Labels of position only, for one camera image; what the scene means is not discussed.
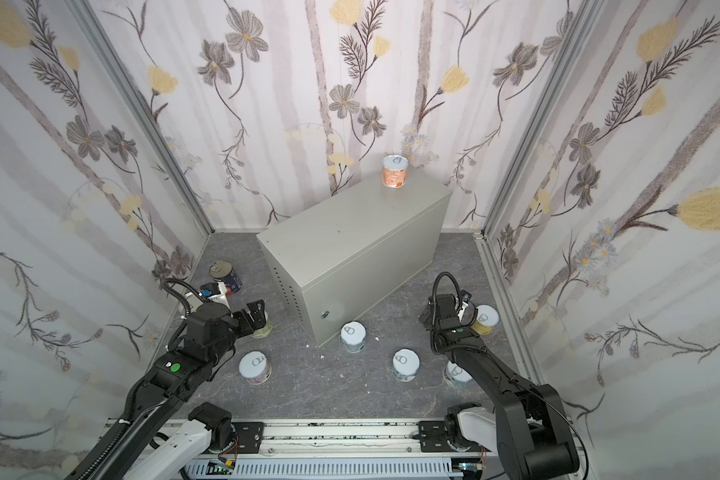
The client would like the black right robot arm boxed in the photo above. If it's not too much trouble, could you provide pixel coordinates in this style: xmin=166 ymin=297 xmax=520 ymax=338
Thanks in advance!
xmin=420 ymin=294 xmax=580 ymax=479

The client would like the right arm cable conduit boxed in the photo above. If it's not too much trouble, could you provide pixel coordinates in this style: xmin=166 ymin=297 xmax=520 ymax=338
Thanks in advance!
xmin=428 ymin=271 xmax=466 ymax=355

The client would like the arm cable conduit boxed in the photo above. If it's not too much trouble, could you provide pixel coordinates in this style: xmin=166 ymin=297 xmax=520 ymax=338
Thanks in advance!
xmin=428 ymin=271 xmax=466 ymax=355
xmin=161 ymin=277 xmax=208 ymax=319

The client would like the orange labelled can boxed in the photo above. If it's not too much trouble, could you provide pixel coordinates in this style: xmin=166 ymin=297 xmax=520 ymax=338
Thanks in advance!
xmin=381 ymin=155 xmax=409 ymax=188

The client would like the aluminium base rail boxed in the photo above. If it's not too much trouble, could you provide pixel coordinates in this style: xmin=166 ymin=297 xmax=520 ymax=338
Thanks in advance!
xmin=122 ymin=405 xmax=511 ymax=479

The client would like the pink labelled white-lid can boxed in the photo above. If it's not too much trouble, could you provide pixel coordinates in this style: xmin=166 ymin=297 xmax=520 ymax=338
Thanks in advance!
xmin=238 ymin=351 xmax=272 ymax=385

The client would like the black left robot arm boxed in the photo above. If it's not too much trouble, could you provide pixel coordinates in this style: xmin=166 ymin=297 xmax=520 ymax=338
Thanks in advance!
xmin=67 ymin=300 xmax=266 ymax=479

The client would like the grey metal cabinet box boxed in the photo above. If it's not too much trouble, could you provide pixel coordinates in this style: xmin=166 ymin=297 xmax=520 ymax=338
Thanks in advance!
xmin=257 ymin=170 xmax=452 ymax=346

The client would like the green labelled can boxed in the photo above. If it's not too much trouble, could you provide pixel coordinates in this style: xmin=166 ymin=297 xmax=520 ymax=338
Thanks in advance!
xmin=252 ymin=313 xmax=273 ymax=339

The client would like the white slotted cable duct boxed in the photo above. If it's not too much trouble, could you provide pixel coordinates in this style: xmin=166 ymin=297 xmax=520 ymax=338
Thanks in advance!
xmin=185 ymin=458 xmax=463 ymax=479

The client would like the dark blue tomato can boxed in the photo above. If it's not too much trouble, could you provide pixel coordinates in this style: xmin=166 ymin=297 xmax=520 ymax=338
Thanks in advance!
xmin=209 ymin=260 xmax=242 ymax=294

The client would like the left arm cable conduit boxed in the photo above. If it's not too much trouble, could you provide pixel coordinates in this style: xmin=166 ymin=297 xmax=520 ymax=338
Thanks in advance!
xmin=161 ymin=277 xmax=208 ymax=319

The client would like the light blue can near cabinet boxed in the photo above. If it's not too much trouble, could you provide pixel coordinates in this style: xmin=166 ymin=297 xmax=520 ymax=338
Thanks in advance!
xmin=340 ymin=321 xmax=366 ymax=353

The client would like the yellow labelled can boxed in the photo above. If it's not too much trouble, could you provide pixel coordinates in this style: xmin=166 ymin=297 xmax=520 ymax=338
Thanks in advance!
xmin=472 ymin=304 xmax=500 ymax=335

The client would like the white-lid can front right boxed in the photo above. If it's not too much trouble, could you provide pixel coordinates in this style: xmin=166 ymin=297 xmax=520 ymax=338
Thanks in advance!
xmin=444 ymin=362 xmax=473 ymax=388

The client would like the teal labelled white-lid can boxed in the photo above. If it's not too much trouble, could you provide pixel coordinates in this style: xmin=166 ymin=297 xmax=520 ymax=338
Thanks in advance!
xmin=392 ymin=348 xmax=421 ymax=382

